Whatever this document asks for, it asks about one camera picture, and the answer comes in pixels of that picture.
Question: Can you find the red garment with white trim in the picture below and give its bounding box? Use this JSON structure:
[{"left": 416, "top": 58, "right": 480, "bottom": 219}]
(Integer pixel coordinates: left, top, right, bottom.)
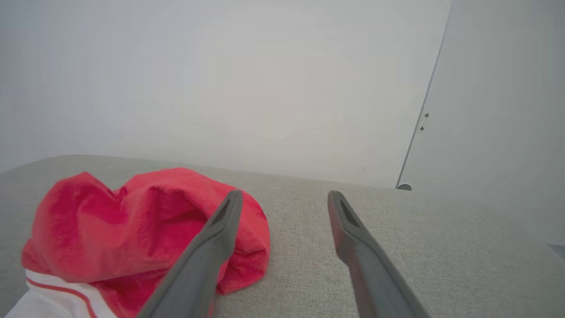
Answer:
[{"left": 4, "top": 167, "right": 271, "bottom": 318}]

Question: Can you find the grey fabric sofa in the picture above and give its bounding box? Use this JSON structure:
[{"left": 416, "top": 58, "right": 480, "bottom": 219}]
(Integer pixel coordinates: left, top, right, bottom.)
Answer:
[{"left": 0, "top": 155, "right": 565, "bottom": 318}]

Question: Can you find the white door panel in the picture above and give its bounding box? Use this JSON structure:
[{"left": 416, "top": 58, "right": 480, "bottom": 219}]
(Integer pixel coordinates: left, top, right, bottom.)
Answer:
[{"left": 396, "top": 0, "right": 565, "bottom": 248}]

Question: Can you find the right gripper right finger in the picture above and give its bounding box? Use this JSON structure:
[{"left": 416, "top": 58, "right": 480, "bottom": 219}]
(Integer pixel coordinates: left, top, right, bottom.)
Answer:
[{"left": 328, "top": 190, "right": 431, "bottom": 318}]

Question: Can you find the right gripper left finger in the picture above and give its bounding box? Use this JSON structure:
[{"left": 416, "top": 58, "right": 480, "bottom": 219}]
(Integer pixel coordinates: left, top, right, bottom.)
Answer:
[{"left": 137, "top": 190, "right": 244, "bottom": 318}]

